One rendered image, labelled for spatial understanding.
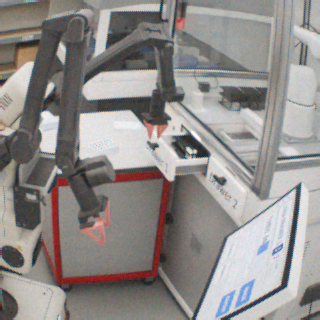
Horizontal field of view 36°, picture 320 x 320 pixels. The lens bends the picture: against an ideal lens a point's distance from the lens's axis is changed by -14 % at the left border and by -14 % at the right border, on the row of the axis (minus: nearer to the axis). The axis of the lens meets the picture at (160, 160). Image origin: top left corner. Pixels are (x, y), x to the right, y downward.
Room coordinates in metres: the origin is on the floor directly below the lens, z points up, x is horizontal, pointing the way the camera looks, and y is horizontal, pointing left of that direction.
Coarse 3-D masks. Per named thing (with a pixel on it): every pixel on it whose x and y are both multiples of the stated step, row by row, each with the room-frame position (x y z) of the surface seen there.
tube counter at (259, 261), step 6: (270, 234) 1.14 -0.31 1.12; (264, 240) 1.13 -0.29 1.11; (258, 246) 1.12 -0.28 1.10; (264, 246) 1.09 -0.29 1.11; (258, 252) 1.08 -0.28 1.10; (264, 252) 1.06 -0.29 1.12; (258, 258) 1.05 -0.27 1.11; (264, 258) 1.02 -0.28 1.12; (258, 264) 1.01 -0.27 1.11; (252, 270) 1.00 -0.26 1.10; (258, 270) 0.98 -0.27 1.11
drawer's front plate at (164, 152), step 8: (152, 136) 2.13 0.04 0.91; (144, 144) 2.19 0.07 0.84; (160, 144) 2.05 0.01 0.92; (160, 152) 2.04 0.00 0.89; (168, 152) 1.98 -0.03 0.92; (168, 160) 1.97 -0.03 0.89; (176, 160) 1.95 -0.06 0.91; (160, 168) 2.02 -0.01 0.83; (168, 168) 1.96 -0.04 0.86; (168, 176) 1.95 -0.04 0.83
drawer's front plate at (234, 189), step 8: (216, 160) 1.95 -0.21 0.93; (208, 168) 1.97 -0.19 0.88; (216, 168) 1.92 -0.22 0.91; (224, 168) 1.89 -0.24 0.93; (208, 176) 1.96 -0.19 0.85; (224, 176) 1.85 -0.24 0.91; (232, 176) 1.83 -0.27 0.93; (216, 184) 1.90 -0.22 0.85; (224, 184) 1.84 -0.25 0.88; (232, 184) 1.79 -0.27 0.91; (240, 184) 1.77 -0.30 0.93; (216, 192) 1.89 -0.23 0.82; (232, 192) 1.78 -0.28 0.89; (240, 192) 1.73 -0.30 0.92; (224, 200) 1.82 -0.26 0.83; (232, 200) 1.77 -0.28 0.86; (240, 200) 1.72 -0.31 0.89; (232, 208) 1.76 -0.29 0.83; (240, 208) 1.71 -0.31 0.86; (240, 216) 1.72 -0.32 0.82
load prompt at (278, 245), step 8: (280, 208) 1.25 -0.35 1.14; (288, 208) 1.21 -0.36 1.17; (280, 216) 1.20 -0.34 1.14; (288, 216) 1.16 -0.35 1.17; (280, 224) 1.15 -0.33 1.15; (288, 224) 1.11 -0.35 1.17; (280, 232) 1.10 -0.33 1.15; (280, 240) 1.06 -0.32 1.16; (272, 248) 1.05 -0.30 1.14; (280, 248) 1.01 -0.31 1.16; (272, 256) 1.00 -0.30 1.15; (280, 256) 0.97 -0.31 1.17
